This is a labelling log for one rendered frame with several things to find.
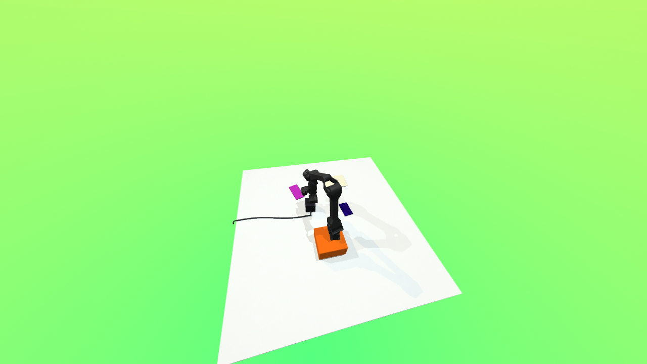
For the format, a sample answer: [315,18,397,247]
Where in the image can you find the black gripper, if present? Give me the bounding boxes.
[308,186,318,204]

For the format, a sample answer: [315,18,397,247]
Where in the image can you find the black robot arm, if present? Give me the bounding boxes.
[301,169,344,240]

